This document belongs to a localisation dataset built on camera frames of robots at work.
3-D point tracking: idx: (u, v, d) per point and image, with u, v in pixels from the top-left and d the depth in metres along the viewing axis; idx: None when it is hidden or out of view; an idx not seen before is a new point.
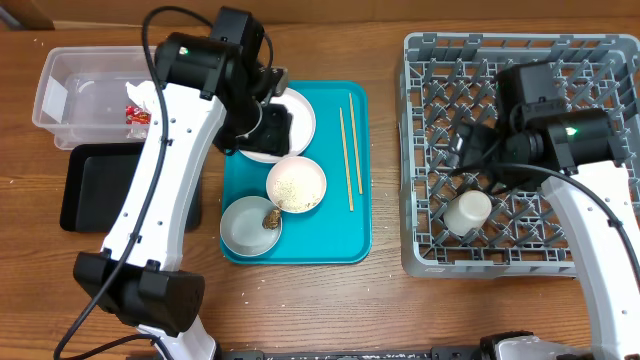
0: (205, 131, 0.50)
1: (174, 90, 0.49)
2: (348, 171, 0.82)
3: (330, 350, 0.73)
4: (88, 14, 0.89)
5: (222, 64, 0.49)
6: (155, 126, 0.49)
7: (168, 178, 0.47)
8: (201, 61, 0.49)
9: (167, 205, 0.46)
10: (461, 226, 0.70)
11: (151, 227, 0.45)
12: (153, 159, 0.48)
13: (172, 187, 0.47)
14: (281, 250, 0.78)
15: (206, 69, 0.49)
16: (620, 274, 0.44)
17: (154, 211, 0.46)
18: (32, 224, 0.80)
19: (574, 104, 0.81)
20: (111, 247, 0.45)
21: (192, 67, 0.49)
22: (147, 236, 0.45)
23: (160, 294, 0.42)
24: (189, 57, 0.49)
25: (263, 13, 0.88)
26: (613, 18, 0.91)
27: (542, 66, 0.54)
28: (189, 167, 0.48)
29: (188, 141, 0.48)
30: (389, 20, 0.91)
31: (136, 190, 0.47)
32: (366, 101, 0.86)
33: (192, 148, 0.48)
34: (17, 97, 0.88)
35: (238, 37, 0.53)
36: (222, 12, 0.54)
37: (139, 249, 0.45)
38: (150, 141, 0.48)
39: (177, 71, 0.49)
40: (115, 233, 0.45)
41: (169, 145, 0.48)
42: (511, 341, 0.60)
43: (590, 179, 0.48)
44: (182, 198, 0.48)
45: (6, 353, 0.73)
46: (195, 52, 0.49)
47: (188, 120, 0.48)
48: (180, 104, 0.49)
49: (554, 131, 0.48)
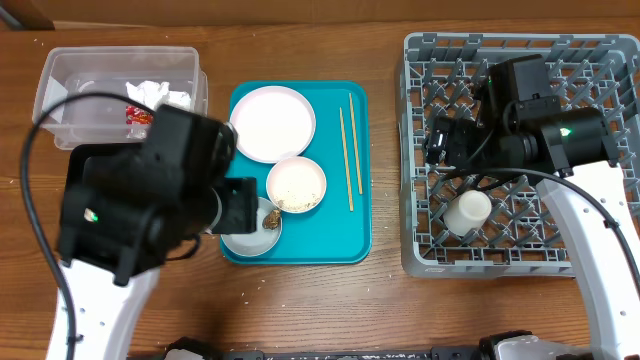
0: (124, 318, 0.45)
1: (83, 269, 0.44)
2: (348, 171, 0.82)
3: (330, 350, 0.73)
4: (88, 14, 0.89)
5: (142, 229, 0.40)
6: (62, 313, 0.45)
7: None
8: (122, 220, 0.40)
9: None
10: (460, 226, 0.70)
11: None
12: (64, 349, 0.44)
13: None
14: (280, 250, 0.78)
15: (118, 246, 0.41)
16: (619, 276, 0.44)
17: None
18: (32, 224, 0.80)
19: (574, 104, 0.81)
20: None
21: (106, 235, 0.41)
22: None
23: None
24: (101, 227, 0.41)
25: (263, 13, 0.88)
26: (613, 18, 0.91)
27: (535, 65, 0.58)
28: (111, 344, 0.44)
29: (101, 336, 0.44)
30: (389, 19, 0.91)
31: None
32: (366, 101, 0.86)
33: (106, 343, 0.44)
34: (17, 97, 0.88)
35: (176, 152, 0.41)
36: (158, 118, 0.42)
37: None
38: (60, 325, 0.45)
39: (87, 242, 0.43)
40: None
41: (79, 341, 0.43)
42: (510, 341, 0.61)
43: (583, 179, 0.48)
44: None
45: (7, 353, 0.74)
46: (111, 215, 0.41)
47: (97, 308, 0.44)
48: (88, 291, 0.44)
49: (547, 132, 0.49)
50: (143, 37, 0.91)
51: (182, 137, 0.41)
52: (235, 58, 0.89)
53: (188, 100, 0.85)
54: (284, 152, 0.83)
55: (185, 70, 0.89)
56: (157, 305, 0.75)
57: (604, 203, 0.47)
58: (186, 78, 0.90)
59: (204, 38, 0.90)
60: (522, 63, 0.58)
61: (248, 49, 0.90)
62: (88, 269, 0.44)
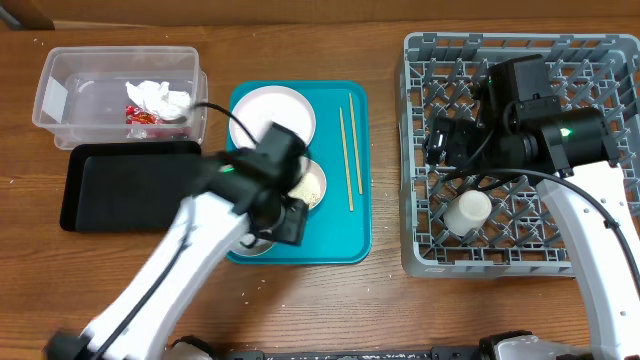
0: (221, 245, 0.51)
1: (207, 201, 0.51)
2: (348, 171, 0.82)
3: (330, 350, 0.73)
4: (88, 14, 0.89)
5: (260, 191, 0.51)
6: (179, 226, 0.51)
7: (173, 279, 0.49)
8: (242, 181, 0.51)
9: (165, 303, 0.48)
10: (461, 226, 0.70)
11: (141, 319, 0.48)
12: (165, 258, 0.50)
13: (176, 288, 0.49)
14: (279, 251, 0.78)
15: (241, 192, 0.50)
16: (619, 276, 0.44)
17: (149, 307, 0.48)
18: (32, 224, 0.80)
19: (574, 104, 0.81)
20: (94, 331, 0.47)
21: (224, 190, 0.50)
22: (136, 329, 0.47)
23: None
24: (226, 179, 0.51)
25: (263, 13, 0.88)
26: (613, 18, 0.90)
27: (535, 65, 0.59)
28: (203, 263, 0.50)
29: (202, 250, 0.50)
30: (389, 19, 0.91)
31: (140, 279, 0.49)
32: (366, 101, 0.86)
33: (203, 258, 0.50)
34: (17, 97, 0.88)
35: (278, 155, 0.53)
36: (270, 127, 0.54)
37: (125, 339, 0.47)
38: (172, 236, 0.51)
39: (214, 186, 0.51)
40: (108, 316, 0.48)
41: (185, 248, 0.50)
42: (510, 341, 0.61)
43: (583, 179, 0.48)
44: (182, 298, 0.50)
45: (7, 353, 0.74)
46: (234, 175, 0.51)
47: (211, 230, 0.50)
48: (208, 214, 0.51)
49: (547, 132, 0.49)
50: (143, 36, 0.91)
51: (284, 142, 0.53)
52: (235, 58, 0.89)
53: (187, 100, 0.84)
54: None
55: (185, 70, 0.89)
56: None
57: (604, 203, 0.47)
58: (186, 78, 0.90)
59: (204, 38, 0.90)
60: (522, 63, 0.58)
61: (248, 49, 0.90)
62: (214, 201, 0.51)
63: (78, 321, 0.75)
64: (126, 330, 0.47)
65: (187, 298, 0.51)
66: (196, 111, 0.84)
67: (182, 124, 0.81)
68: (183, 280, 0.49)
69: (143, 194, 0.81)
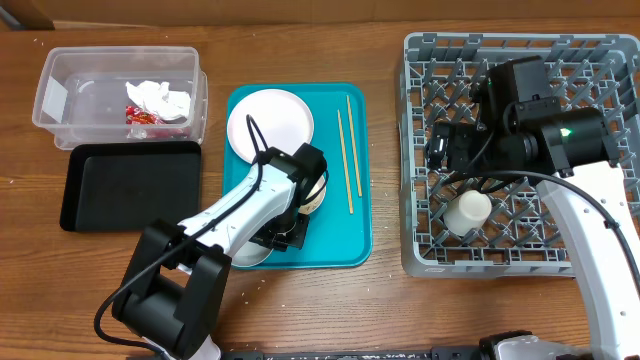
0: (280, 200, 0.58)
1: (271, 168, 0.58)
2: (348, 172, 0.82)
3: (330, 350, 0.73)
4: (88, 13, 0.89)
5: (303, 174, 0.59)
6: (250, 179, 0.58)
7: (248, 208, 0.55)
8: (291, 165, 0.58)
9: (243, 219, 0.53)
10: (461, 226, 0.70)
11: (225, 225, 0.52)
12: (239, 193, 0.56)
13: (249, 212, 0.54)
14: (278, 252, 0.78)
15: (291, 171, 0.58)
16: (619, 277, 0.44)
17: (231, 219, 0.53)
18: (31, 224, 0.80)
19: (574, 104, 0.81)
20: (186, 225, 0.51)
21: (280, 166, 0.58)
22: (220, 230, 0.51)
23: (216, 273, 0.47)
24: (279, 163, 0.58)
25: (263, 13, 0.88)
26: (613, 18, 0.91)
27: (535, 66, 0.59)
28: (267, 208, 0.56)
29: (271, 194, 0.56)
30: (389, 19, 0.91)
31: (221, 203, 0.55)
32: (364, 101, 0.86)
33: (271, 199, 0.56)
34: (16, 97, 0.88)
35: (316, 158, 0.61)
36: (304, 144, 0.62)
37: (211, 235, 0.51)
38: (245, 184, 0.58)
39: (273, 163, 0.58)
40: (195, 219, 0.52)
41: (257, 190, 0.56)
42: (511, 341, 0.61)
43: (582, 180, 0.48)
44: (250, 226, 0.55)
45: (6, 353, 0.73)
46: (287, 160, 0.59)
47: (276, 183, 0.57)
48: (274, 175, 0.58)
49: (547, 132, 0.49)
50: (143, 36, 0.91)
51: (318, 155, 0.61)
52: (235, 58, 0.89)
53: (188, 100, 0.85)
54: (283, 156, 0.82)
55: (185, 70, 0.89)
56: None
57: (604, 203, 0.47)
58: (186, 78, 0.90)
59: (204, 38, 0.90)
60: (522, 65, 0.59)
61: (248, 49, 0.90)
62: (272, 172, 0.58)
63: (78, 321, 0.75)
64: (213, 229, 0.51)
65: (250, 233, 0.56)
66: (197, 111, 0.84)
67: (182, 124, 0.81)
68: (255, 209, 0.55)
69: (144, 195, 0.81)
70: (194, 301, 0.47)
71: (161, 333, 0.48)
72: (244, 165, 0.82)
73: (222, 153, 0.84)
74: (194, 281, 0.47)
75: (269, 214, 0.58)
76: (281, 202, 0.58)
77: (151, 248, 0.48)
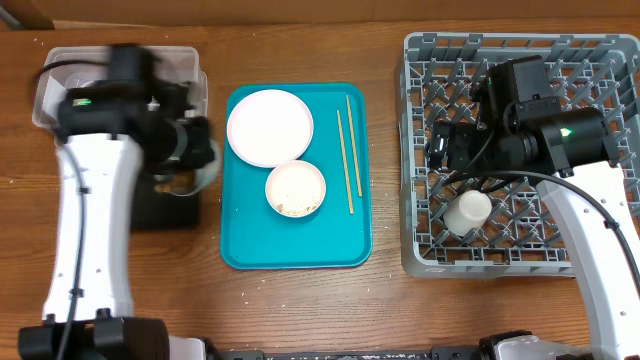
0: (123, 173, 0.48)
1: (80, 145, 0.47)
2: (348, 172, 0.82)
3: (330, 350, 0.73)
4: (88, 14, 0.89)
5: (126, 106, 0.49)
6: (69, 179, 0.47)
7: (94, 227, 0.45)
8: (102, 108, 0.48)
9: (103, 251, 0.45)
10: (461, 226, 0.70)
11: (90, 277, 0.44)
12: (74, 213, 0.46)
13: (102, 232, 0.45)
14: (278, 253, 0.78)
15: (108, 113, 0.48)
16: (619, 278, 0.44)
17: (93, 258, 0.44)
18: (32, 224, 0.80)
19: (574, 104, 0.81)
20: (54, 312, 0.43)
21: (90, 123, 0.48)
22: (88, 287, 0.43)
23: (121, 340, 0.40)
24: (86, 114, 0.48)
25: (263, 13, 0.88)
26: (613, 18, 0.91)
27: (535, 66, 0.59)
28: (115, 203, 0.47)
29: (107, 183, 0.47)
30: (389, 19, 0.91)
31: (65, 250, 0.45)
32: (363, 101, 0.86)
33: (112, 189, 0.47)
34: (17, 97, 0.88)
35: (131, 72, 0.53)
36: (112, 49, 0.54)
37: (84, 303, 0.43)
38: (68, 190, 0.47)
39: (81, 123, 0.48)
40: (54, 296, 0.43)
41: (88, 193, 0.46)
42: (511, 341, 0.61)
43: (582, 179, 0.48)
44: (117, 240, 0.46)
45: (7, 353, 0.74)
46: (93, 104, 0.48)
47: (103, 164, 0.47)
48: (90, 155, 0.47)
49: (547, 132, 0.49)
50: (143, 36, 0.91)
51: (134, 61, 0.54)
52: (235, 58, 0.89)
53: None
54: (283, 156, 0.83)
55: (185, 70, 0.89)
56: (158, 304, 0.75)
57: (604, 203, 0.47)
58: None
59: (204, 38, 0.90)
60: (522, 64, 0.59)
61: (248, 49, 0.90)
62: (86, 144, 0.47)
63: None
64: (81, 294, 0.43)
65: (123, 238, 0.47)
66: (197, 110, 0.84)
67: None
68: (104, 219, 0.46)
69: None
70: None
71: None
72: (245, 167, 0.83)
73: (222, 153, 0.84)
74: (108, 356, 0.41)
75: (127, 196, 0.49)
76: (128, 167, 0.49)
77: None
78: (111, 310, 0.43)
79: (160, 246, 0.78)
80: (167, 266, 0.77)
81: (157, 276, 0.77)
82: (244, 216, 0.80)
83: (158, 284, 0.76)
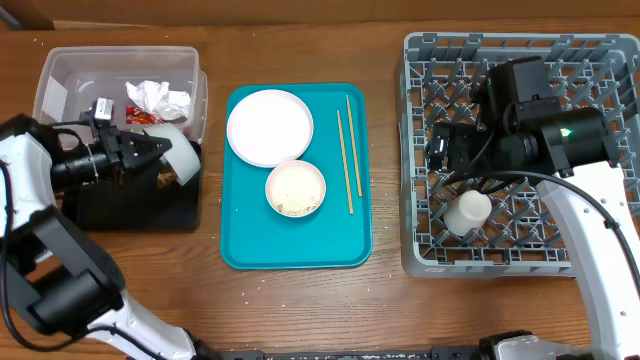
0: (33, 151, 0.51)
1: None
2: (348, 173, 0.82)
3: (330, 350, 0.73)
4: (88, 13, 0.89)
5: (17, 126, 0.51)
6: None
7: (16, 175, 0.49)
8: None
9: (28, 181, 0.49)
10: (461, 226, 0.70)
11: (20, 199, 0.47)
12: None
13: (24, 174, 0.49)
14: (278, 253, 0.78)
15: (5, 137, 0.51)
16: (619, 278, 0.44)
17: (18, 186, 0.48)
18: None
19: (574, 104, 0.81)
20: None
21: None
22: (21, 205, 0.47)
23: (57, 221, 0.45)
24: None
25: (263, 13, 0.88)
26: (613, 18, 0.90)
27: (535, 66, 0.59)
28: (32, 166, 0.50)
29: (19, 160, 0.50)
30: (389, 19, 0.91)
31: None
32: (363, 101, 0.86)
33: (26, 161, 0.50)
34: (17, 97, 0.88)
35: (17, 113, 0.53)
36: None
37: (21, 216, 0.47)
38: None
39: None
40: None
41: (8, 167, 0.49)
42: (511, 341, 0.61)
43: (583, 180, 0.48)
44: (39, 178, 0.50)
45: (7, 353, 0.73)
46: None
47: (10, 149, 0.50)
48: (5, 150, 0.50)
49: (547, 132, 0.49)
50: (143, 36, 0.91)
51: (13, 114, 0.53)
52: (235, 58, 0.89)
53: (188, 100, 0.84)
54: (283, 157, 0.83)
55: (185, 70, 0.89)
56: (158, 304, 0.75)
57: (604, 203, 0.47)
58: (186, 78, 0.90)
59: (204, 38, 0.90)
60: (522, 65, 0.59)
61: (248, 49, 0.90)
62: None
63: None
64: (16, 211, 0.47)
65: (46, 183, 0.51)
66: (197, 111, 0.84)
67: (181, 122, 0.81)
68: (23, 167, 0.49)
69: (142, 196, 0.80)
70: (71, 253, 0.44)
71: (87, 298, 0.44)
72: (245, 167, 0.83)
73: (223, 153, 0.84)
74: (51, 246, 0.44)
75: (43, 172, 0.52)
76: (37, 155, 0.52)
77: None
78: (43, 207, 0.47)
79: (159, 246, 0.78)
80: (167, 266, 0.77)
81: (157, 276, 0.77)
82: (244, 216, 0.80)
83: (158, 284, 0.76)
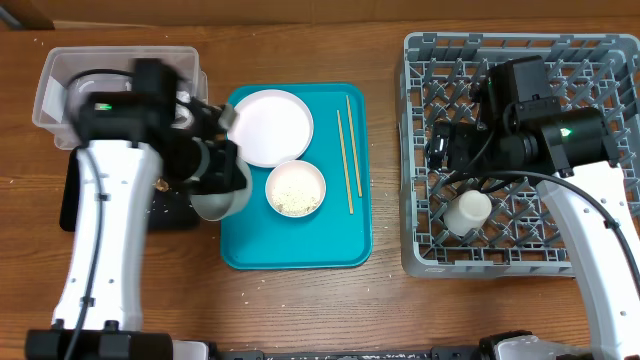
0: (141, 188, 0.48)
1: (104, 150, 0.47)
2: (348, 172, 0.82)
3: (330, 350, 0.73)
4: (88, 13, 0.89)
5: (144, 115, 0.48)
6: (88, 184, 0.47)
7: (110, 234, 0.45)
8: (118, 126, 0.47)
9: (116, 260, 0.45)
10: (460, 226, 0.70)
11: (103, 286, 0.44)
12: (92, 220, 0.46)
13: (118, 238, 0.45)
14: (277, 253, 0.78)
15: (127, 124, 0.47)
16: (619, 278, 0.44)
17: (106, 268, 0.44)
18: (32, 224, 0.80)
19: (574, 104, 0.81)
20: (63, 318, 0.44)
21: (111, 132, 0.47)
22: (100, 296, 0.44)
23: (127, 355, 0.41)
24: (107, 120, 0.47)
25: (262, 13, 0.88)
26: (613, 18, 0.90)
27: (535, 66, 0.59)
28: (131, 210, 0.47)
29: (123, 195, 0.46)
30: (389, 19, 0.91)
31: (79, 254, 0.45)
32: (363, 101, 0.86)
33: (129, 203, 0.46)
34: (17, 97, 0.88)
35: (157, 84, 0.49)
36: (137, 63, 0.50)
37: (95, 311, 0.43)
38: (86, 196, 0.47)
39: (105, 131, 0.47)
40: (66, 302, 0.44)
41: (106, 200, 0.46)
42: (510, 341, 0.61)
43: (582, 180, 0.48)
44: (132, 250, 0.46)
45: (7, 353, 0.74)
46: (113, 113, 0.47)
47: (122, 171, 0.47)
48: (111, 161, 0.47)
49: (547, 132, 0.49)
50: (143, 36, 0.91)
51: (154, 78, 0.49)
52: (235, 58, 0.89)
53: None
54: (284, 156, 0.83)
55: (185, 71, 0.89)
56: (158, 304, 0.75)
57: (604, 203, 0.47)
58: None
59: (204, 38, 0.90)
60: (522, 64, 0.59)
61: (248, 49, 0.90)
62: (110, 148, 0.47)
63: None
64: (92, 302, 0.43)
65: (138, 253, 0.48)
66: None
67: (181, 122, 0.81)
68: (120, 228, 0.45)
69: None
70: None
71: None
72: None
73: None
74: None
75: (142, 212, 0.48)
76: (146, 179, 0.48)
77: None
78: (122, 322, 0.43)
79: (159, 246, 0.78)
80: (167, 266, 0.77)
81: (157, 276, 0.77)
82: (244, 215, 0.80)
83: (158, 284, 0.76)
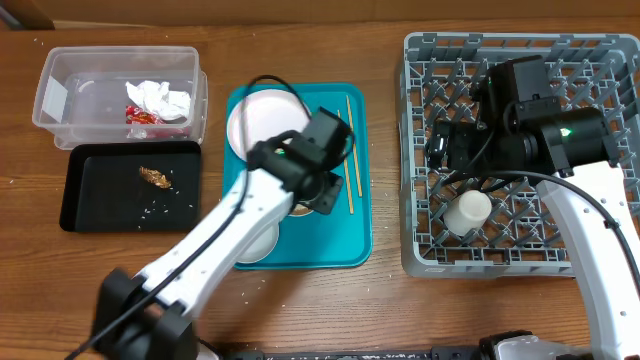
0: (272, 214, 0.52)
1: (262, 177, 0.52)
2: (348, 172, 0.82)
3: (330, 350, 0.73)
4: (88, 13, 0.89)
5: (304, 176, 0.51)
6: (234, 193, 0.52)
7: (225, 239, 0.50)
8: (281, 171, 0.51)
9: (217, 258, 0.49)
10: (460, 226, 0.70)
11: (194, 272, 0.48)
12: (219, 219, 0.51)
13: (228, 246, 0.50)
14: (275, 253, 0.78)
15: (287, 175, 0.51)
16: (619, 279, 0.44)
17: (204, 260, 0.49)
18: (32, 224, 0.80)
19: (574, 104, 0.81)
20: (147, 275, 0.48)
21: (274, 171, 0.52)
22: (186, 278, 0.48)
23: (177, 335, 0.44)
24: (277, 162, 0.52)
25: (262, 13, 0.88)
26: (613, 18, 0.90)
27: (535, 66, 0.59)
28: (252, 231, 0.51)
29: (256, 217, 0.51)
30: (389, 19, 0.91)
31: (193, 236, 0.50)
32: (363, 101, 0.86)
33: (254, 224, 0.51)
34: (17, 97, 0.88)
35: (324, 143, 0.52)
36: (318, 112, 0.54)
37: (175, 286, 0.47)
38: (227, 200, 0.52)
39: (267, 167, 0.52)
40: (159, 265, 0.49)
41: (240, 211, 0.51)
42: (510, 341, 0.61)
43: (582, 180, 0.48)
44: (230, 259, 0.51)
45: (7, 353, 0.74)
46: (284, 158, 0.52)
47: (264, 199, 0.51)
48: (262, 186, 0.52)
49: (547, 132, 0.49)
50: (143, 36, 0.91)
51: (330, 131, 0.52)
52: (235, 58, 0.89)
53: (188, 100, 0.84)
54: None
55: (185, 70, 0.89)
56: None
57: (604, 203, 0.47)
58: (186, 78, 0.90)
59: (204, 38, 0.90)
60: (522, 64, 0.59)
61: (248, 49, 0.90)
62: (261, 185, 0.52)
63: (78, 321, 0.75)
64: (178, 277, 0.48)
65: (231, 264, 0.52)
66: (197, 111, 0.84)
67: (182, 124, 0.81)
68: (235, 240, 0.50)
69: (144, 190, 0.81)
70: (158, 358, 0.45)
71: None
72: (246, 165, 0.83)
73: (222, 153, 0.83)
74: (156, 339, 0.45)
75: (255, 234, 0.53)
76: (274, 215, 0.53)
77: (113, 298, 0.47)
78: (186, 310, 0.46)
79: (160, 246, 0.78)
80: None
81: None
82: None
83: None
